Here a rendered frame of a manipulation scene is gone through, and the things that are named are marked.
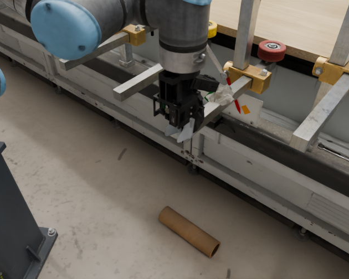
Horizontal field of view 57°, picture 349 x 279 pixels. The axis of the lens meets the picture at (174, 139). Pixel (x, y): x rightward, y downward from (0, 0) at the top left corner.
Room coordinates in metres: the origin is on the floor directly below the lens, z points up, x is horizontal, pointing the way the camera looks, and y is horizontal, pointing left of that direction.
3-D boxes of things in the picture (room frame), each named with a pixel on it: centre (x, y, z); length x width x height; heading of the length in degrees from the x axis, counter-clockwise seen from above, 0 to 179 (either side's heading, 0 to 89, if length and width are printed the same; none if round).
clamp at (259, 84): (0.83, -0.21, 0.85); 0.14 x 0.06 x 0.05; 50
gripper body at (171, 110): (0.56, -0.01, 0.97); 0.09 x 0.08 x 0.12; 140
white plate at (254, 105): (0.84, -0.16, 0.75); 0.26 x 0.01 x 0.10; 50
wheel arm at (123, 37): (1.07, 0.21, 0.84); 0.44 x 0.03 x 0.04; 140
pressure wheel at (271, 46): (0.90, -0.29, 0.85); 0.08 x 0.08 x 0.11
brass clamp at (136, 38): (1.15, 0.17, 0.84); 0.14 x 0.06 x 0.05; 50
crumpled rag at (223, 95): (0.70, -0.13, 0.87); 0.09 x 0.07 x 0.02; 140
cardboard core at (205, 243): (0.81, -0.06, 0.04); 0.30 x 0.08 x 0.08; 50
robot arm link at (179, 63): (0.56, -0.02, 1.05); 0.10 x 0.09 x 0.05; 50
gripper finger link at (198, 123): (0.56, -0.04, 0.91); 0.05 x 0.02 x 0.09; 50
